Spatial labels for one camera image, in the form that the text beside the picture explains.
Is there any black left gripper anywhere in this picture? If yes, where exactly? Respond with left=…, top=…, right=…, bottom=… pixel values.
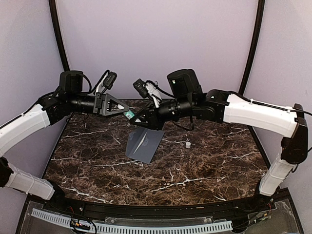
left=68, top=92, right=129, bottom=118

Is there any black frame post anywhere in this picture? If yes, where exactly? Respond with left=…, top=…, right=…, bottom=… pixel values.
left=234, top=0, right=266, bottom=104
left=48, top=0, right=83, bottom=96

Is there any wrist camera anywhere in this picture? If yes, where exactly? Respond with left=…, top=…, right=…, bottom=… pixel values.
left=133, top=78, right=148, bottom=98
left=103, top=72, right=117, bottom=90

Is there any white slotted cable duct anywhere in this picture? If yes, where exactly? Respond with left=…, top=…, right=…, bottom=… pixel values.
left=31, top=208, right=233, bottom=234

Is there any green and white glue stick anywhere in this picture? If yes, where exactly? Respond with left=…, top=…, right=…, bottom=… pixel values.
left=117, top=104, right=135, bottom=120

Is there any left black frame post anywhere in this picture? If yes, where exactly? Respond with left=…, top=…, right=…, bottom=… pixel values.
left=48, top=0, right=83, bottom=96

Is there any right black frame post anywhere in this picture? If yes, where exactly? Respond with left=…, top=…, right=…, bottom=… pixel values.
left=234, top=0, right=266, bottom=104

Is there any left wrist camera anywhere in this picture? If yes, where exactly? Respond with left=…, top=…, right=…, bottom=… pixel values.
left=103, top=72, right=117, bottom=90

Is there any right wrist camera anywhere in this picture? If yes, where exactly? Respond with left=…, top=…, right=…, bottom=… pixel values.
left=133, top=78, right=148, bottom=98

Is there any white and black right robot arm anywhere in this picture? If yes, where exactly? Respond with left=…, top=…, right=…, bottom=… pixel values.
left=130, top=69, right=309, bottom=212

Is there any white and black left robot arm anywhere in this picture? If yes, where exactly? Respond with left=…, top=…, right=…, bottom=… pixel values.
left=0, top=70, right=129, bottom=213

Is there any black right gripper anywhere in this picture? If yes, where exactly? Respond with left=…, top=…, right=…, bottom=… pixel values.
left=129, top=95, right=195, bottom=130

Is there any grey paper envelope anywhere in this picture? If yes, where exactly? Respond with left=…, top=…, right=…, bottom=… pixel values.
left=125, top=127, right=165, bottom=164

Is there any white glue stick cap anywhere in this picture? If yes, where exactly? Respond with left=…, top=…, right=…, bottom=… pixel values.
left=185, top=142, right=191, bottom=149

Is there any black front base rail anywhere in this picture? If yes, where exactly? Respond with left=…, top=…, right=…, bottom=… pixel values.
left=18, top=188, right=298, bottom=227

